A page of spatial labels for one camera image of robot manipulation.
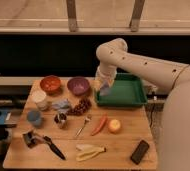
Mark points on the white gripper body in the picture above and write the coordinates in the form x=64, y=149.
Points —
x=105, y=73

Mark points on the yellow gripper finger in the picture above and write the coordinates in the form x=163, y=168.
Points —
x=97, y=84
x=110, y=83

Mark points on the blue sponge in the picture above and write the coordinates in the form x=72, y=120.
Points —
x=105, y=90

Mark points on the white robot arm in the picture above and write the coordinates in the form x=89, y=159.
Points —
x=173, y=77

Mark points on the small metal cup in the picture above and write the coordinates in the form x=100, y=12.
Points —
x=60, y=119

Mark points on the white paper cup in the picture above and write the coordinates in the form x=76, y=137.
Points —
x=39, y=97

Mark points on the blue plastic cup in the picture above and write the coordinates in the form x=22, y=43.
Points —
x=34, y=118

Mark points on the purple bowl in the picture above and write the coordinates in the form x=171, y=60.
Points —
x=78, y=85

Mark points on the green plastic tray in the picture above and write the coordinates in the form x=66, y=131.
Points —
x=127, y=91

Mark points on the bunch of red grapes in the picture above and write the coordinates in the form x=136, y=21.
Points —
x=83, y=106

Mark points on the metal fork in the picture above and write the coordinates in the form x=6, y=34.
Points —
x=86, y=120

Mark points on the orange carrot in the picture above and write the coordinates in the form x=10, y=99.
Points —
x=100, y=125

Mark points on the crumpled blue cloth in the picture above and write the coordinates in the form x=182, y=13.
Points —
x=61, y=106

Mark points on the yellow orange fruit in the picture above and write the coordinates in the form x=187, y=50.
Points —
x=114, y=126

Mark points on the orange bowl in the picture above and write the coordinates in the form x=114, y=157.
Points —
x=50, y=84

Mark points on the wooden table board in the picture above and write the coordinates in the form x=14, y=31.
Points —
x=114, y=139

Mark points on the yellow banana peel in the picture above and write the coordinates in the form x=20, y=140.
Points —
x=88, y=151

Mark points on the black smartphone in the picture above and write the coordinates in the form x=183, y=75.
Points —
x=139, y=152

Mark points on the black metal clip tool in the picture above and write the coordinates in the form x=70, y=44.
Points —
x=32, y=138

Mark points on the blue box on left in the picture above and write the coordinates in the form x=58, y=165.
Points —
x=9, y=117

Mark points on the black handled knife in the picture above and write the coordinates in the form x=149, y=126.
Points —
x=54, y=148

